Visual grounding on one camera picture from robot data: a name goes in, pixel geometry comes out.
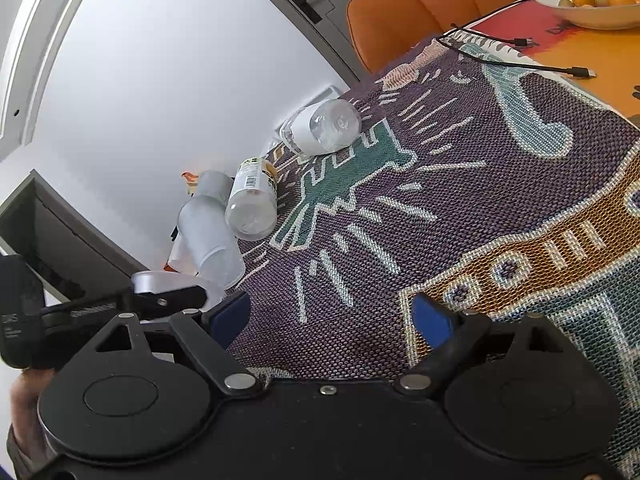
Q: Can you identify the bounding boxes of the frosted translucent plastic cup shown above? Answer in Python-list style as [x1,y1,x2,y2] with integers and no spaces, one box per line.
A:
[178,170,245,290]

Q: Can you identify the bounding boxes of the clear bottle with barcode label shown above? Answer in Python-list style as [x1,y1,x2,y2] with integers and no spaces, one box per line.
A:
[226,157,278,242]

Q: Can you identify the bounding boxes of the dark monitor screen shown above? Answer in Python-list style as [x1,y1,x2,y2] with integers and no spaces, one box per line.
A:
[1,170,146,301]

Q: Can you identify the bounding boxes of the purple patterned woven cloth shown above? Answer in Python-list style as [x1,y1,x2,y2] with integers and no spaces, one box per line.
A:
[232,36,639,479]

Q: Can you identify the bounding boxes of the clear bottle with white label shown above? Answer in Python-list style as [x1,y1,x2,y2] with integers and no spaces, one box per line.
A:
[279,99,361,157]

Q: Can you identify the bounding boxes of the orange red table mat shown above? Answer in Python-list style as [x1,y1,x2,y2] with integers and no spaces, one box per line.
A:
[471,0,640,122]

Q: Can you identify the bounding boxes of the orange leather chair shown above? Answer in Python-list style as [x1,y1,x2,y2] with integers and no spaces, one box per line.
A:
[346,0,516,74]

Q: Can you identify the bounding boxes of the cream fruit bowl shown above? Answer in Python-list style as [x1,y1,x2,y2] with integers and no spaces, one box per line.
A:
[534,0,640,31]

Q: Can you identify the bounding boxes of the black clamp with mount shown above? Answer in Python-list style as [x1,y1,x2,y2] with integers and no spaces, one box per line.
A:
[1,255,207,370]

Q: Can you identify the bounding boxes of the black USB cable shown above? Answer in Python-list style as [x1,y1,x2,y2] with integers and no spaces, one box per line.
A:
[434,22,598,80]

